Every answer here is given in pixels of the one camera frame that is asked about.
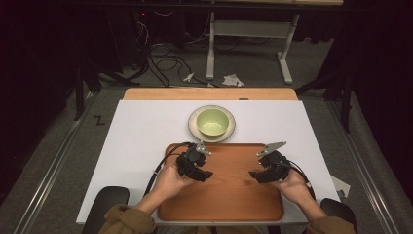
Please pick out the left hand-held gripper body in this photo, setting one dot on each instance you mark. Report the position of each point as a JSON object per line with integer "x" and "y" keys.
{"x": 190, "y": 159}

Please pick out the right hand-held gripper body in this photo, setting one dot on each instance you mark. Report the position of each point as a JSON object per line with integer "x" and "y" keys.
{"x": 276, "y": 162}

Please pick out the person's left hand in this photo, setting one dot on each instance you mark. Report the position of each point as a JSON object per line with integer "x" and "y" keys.
{"x": 170, "y": 182}

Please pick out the person's right hand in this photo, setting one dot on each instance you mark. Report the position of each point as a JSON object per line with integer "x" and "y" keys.
{"x": 293, "y": 188}

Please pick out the beige plate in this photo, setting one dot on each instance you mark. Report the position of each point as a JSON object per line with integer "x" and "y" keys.
{"x": 194, "y": 126}

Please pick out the wooden tray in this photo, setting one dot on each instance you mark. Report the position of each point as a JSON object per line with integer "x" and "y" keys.
{"x": 230, "y": 195}

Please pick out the green bowl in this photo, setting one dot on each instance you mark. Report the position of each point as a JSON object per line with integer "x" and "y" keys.
{"x": 212, "y": 123}

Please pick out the white board table cover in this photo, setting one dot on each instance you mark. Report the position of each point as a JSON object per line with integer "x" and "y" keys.
{"x": 136, "y": 136}

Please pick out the wooden table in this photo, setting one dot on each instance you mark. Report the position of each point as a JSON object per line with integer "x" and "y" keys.
{"x": 181, "y": 94}

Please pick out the white paper sheet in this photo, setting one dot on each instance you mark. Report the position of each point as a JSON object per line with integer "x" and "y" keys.
{"x": 341, "y": 187}

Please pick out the black chair armrest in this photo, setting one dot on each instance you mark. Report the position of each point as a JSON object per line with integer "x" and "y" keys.
{"x": 339, "y": 209}
{"x": 105, "y": 204}

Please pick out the small white paper scrap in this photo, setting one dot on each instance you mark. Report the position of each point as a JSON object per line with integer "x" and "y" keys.
{"x": 188, "y": 77}

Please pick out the crumpled white paper scrap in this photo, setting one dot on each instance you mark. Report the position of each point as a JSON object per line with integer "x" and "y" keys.
{"x": 232, "y": 80}

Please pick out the black metal stand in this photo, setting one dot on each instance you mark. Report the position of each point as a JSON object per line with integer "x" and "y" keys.
{"x": 79, "y": 94}
{"x": 346, "y": 97}

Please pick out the aluminium floor rail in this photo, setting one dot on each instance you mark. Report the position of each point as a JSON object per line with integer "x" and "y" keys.
{"x": 363, "y": 169}
{"x": 48, "y": 175}

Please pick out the white metal desk frame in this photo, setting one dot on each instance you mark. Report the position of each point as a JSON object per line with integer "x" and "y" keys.
{"x": 250, "y": 28}

